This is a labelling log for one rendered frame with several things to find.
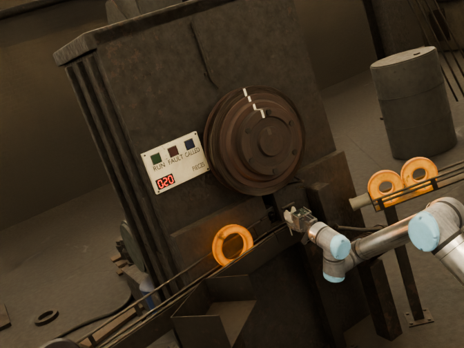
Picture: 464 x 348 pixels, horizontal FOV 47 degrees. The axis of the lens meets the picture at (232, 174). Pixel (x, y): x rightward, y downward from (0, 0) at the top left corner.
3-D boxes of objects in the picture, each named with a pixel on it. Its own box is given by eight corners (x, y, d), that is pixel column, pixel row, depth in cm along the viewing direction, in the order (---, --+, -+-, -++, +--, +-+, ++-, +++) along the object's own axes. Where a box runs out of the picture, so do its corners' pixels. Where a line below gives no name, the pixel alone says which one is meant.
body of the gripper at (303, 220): (302, 205, 232) (321, 217, 223) (304, 221, 237) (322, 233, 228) (288, 213, 229) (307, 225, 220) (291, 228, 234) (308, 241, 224)
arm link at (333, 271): (353, 275, 224) (354, 251, 218) (335, 288, 218) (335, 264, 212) (335, 265, 231) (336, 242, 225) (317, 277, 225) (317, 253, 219)
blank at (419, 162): (395, 164, 243) (397, 166, 240) (429, 151, 240) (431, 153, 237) (407, 194, 247) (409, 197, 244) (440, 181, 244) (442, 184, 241)
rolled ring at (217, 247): (217, 273, 226) (214, 271, 228) (255, 262, 234) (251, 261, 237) (213, 230, 223) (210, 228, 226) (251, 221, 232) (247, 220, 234)
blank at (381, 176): (362, 177, 246) (364, 179, 243) (395, 164, 243) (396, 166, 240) (374, 206, 250) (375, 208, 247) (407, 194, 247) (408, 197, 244)
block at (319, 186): (317, 232, 259) (303, 187, 253) (329, 225, 262) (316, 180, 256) (331, 236, 249) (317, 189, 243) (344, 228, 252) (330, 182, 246)
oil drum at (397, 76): (378, 159, 512) (354, 68, 489) (421, 136, 536) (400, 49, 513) (427, 162, 459) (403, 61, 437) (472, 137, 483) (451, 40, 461)
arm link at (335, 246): (335, 265, 212) (335, 244, 207) (314, 250, 221) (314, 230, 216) (352, 256, 216) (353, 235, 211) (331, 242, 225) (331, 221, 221)
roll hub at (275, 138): (248, 185, 223) (227, 121, 216) (300, 159, 234) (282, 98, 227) (255, 186, 218) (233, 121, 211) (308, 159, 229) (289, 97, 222)
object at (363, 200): (352, 208, 253) (348, 197, 251) (371, 201, 251) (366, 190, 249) (354, 213, 247) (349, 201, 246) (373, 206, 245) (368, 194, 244)
